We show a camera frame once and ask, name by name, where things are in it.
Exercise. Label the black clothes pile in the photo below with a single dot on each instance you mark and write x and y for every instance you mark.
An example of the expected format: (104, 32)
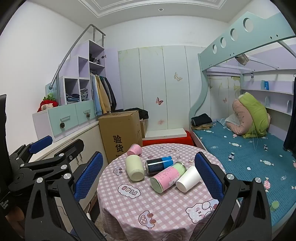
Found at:
(140, 113)

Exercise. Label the green quilt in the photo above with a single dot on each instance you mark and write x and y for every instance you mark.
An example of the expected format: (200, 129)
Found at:
(253, 113)

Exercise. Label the large cardboard box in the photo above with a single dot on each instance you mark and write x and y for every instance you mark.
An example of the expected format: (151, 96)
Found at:
(120, 129)

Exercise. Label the white paper cup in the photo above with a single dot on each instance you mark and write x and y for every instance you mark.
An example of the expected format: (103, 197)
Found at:
(188, 178)

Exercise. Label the blue candy print bedspread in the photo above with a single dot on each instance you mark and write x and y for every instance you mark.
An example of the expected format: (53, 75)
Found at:
(242, 157)

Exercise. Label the small cardboard box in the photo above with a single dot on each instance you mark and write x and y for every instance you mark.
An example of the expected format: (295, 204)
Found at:
(143, 128)

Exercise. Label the grey clip lamp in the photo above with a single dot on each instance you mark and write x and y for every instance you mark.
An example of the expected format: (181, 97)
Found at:
(242, 59)

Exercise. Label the round table, pink checkered cloth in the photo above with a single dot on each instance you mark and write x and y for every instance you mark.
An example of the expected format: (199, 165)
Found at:
(129, 208)

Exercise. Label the white pillow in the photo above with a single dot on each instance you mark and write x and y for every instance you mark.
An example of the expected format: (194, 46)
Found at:
(231, 120)

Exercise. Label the red strawberry plush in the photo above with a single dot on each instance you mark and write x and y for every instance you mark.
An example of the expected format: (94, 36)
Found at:
(48, 104)

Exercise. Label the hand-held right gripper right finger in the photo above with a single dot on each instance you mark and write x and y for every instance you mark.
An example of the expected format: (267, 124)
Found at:
(208, 176)

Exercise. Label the grey metal handrail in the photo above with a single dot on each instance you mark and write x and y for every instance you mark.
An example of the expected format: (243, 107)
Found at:
(69, 49)

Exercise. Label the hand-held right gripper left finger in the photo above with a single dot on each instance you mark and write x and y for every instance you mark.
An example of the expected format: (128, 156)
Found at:
(89, 176)

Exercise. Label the green round disc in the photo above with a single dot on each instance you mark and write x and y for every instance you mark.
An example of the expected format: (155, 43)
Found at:
(274, 205)

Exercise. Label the teal bunk bed frame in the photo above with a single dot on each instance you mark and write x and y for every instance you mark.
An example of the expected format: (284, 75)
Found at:
(238, 38)

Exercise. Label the red stool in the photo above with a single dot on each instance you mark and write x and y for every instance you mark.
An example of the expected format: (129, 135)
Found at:
(168, 141)

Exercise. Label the small pink cup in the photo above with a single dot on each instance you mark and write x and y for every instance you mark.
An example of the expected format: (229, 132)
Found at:
(134, 149)

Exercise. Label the pink and green can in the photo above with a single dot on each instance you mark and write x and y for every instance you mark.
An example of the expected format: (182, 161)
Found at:
(167, 177)

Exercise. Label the lilac staircase cabinet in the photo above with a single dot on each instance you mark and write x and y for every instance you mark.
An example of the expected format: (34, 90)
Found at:
(69, 118)

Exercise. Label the beige low cabinet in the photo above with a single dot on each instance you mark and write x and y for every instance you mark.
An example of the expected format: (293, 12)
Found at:
(90, 136)

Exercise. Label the white board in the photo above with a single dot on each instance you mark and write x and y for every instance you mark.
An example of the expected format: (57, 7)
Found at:
(165, 134)

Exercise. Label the pink quilt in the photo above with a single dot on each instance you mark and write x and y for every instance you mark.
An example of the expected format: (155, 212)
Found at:
(241, 115)

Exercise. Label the pale green cup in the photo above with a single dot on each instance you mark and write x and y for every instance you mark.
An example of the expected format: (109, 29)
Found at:
(134, 166)

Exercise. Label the blue and black can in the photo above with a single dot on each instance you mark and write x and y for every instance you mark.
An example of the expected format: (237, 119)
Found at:
(159, 164)

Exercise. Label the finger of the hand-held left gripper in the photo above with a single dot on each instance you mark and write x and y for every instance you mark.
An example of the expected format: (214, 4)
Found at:
(40, 143)
(71, 149)

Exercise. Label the hanging clothes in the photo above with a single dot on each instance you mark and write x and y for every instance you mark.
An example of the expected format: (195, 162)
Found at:
(103, 95)

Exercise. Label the blue box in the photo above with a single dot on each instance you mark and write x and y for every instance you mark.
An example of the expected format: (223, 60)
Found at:
(266, 85)

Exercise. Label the white butterfly wardrobe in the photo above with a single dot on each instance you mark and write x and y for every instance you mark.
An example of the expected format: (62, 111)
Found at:
(161, 81)

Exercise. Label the pale blue shelf divider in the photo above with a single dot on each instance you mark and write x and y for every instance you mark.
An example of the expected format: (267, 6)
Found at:
(268, 102)
(289, 107)

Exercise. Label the dark hanging garment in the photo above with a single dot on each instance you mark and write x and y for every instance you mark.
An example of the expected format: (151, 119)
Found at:
(291, 120)

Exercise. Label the folded tan clothes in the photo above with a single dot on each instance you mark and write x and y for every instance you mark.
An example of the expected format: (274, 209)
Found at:
(204, 127)

